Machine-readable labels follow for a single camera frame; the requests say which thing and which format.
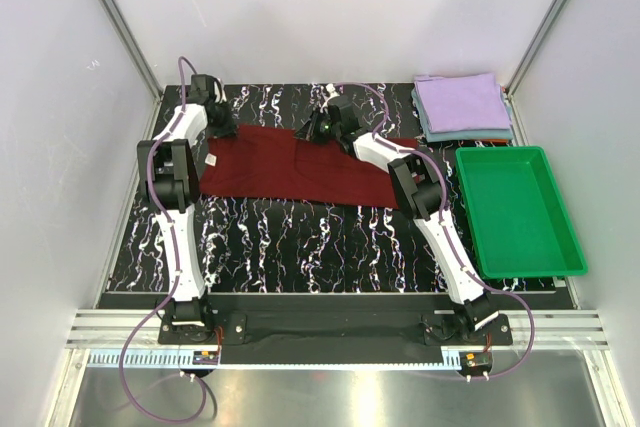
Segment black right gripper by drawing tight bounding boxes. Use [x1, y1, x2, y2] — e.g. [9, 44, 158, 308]
[293, 108, 340, 147]

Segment dark red t shirt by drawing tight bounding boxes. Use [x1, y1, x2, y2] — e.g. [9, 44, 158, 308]
[199, 125, 398, 209]

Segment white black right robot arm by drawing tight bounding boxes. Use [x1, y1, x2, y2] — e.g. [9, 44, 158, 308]
[294, 84, 499, 344]

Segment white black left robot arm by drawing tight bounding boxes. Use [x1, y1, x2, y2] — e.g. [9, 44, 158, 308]
[137, 74, 237, 345]

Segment folded grey blue t shirt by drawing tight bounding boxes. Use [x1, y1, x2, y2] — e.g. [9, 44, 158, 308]
[411, 89, 514, 143]

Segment folded lavender t shirt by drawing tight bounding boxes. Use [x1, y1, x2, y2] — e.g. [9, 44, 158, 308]
[414, 73, 511, 133]

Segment green plastic tray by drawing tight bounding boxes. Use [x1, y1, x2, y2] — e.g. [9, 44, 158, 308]
[456, 146, 588, 279]

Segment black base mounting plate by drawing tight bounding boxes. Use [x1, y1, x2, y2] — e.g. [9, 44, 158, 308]
[180, 294, 513, 357]

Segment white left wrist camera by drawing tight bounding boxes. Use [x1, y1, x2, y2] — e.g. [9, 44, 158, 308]
[213, 77, 226, 103]

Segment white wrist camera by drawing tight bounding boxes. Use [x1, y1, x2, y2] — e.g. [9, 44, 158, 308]
[322, 83, 340, 108]
[213, 77, 226, 103]

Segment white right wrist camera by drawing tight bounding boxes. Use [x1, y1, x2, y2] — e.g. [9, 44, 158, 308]
[322, 83, 340, 108]

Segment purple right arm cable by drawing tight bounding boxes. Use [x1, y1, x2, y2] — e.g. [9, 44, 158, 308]
[332, 82, 539, 381]

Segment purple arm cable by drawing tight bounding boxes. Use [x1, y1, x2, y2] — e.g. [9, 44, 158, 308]
[332, 82, 539, 381]
[118, 56, 217, 423]

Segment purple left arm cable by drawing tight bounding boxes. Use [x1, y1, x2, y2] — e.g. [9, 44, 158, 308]
[118, 56, 217, 423]

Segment left aluminium frame post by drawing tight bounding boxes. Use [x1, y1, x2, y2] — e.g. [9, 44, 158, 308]
[98, 0, 164, 100]

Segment aluminium frame post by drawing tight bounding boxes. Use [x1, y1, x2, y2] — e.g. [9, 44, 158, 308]
[98, 0, 164, 100]
[506, 0, 570, 95]

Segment aluminium front rail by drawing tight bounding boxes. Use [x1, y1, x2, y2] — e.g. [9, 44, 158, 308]
[66, 309, 608, 350]

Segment white slotted cable duct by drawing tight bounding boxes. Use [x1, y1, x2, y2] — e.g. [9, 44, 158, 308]
[89, 348, 461, 371]

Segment right aluminium frame post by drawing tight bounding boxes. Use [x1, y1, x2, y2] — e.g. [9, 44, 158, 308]
[506, 0, 570, 95]

